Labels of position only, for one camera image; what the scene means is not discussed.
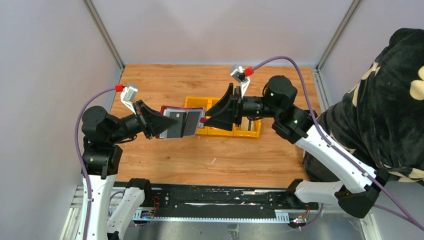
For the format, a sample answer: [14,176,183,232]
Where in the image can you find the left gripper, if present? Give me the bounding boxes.
[109,99,179,143]

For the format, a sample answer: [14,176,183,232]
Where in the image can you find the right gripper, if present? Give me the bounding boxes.
[203,82,281,131]

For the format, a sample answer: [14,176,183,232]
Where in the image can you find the dark grey credit card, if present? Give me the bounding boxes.
[164,109,202,139]

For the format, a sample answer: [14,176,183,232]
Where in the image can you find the red leather card holder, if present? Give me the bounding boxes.
[156,105,206,139]

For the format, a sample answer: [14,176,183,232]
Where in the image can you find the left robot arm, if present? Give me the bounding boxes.
[77,100,177,240]

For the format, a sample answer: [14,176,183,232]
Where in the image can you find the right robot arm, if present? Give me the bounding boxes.
[204,75,388,218]

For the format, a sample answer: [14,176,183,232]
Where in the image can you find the middle yellow bin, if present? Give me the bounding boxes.
[207,97,233,137]

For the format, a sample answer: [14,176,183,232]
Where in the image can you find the left yellow bin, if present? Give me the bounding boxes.
[184,96,209,135]

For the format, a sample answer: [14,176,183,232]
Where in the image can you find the person in black fleece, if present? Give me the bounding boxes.
[317,28,424,184]

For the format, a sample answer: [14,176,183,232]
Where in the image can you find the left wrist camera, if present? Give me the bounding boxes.
[120,84,138,114]

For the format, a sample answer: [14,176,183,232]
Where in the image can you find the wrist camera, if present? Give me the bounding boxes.
[229,64,254,98]
[120,84,138,114]

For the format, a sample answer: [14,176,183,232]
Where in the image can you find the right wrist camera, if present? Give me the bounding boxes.
[229,64,254,98]

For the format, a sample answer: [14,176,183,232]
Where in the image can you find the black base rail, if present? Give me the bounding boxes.
[134,183,319,223]

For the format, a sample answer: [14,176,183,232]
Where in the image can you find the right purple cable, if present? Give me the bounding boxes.
[245,55,424,232]

